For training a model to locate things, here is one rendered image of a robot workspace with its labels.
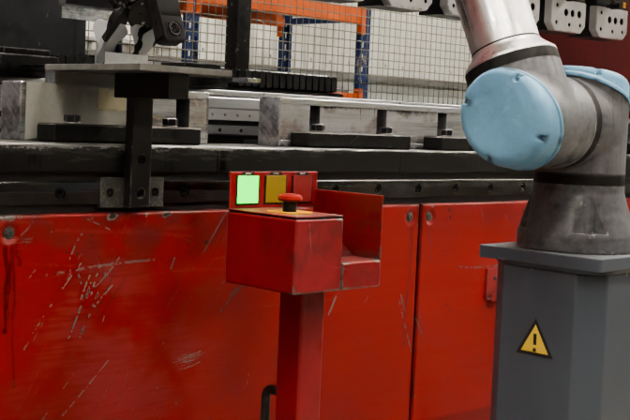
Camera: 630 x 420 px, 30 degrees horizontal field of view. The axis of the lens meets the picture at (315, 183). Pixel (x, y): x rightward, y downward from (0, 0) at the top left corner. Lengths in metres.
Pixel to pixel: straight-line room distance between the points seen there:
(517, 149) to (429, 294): 1.12
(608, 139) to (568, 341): 0.26
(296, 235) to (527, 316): 0.43
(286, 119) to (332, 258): 0.52
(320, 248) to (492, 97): 0.53
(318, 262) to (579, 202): 0.49
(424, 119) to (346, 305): 0.52
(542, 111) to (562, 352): 0.32
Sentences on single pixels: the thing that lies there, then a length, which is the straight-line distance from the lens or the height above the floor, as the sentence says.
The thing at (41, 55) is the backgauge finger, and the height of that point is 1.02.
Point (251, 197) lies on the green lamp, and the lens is 1.92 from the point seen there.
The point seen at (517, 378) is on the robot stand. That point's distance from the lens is 1.54.
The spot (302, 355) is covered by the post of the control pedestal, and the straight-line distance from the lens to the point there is 1.90.
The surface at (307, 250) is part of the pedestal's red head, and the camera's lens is 1.80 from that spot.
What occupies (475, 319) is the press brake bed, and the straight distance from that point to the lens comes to 2.61.
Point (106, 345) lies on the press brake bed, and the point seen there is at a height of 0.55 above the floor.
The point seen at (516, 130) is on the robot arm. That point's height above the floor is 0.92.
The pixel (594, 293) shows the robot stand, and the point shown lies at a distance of 1.48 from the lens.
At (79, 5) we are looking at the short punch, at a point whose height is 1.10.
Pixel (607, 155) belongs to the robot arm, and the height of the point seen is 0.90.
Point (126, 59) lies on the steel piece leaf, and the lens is 1.94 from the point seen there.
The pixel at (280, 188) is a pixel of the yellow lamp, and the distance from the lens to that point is 1.96.
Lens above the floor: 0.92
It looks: 3 degrees down
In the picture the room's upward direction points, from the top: 2 degrees clockwise
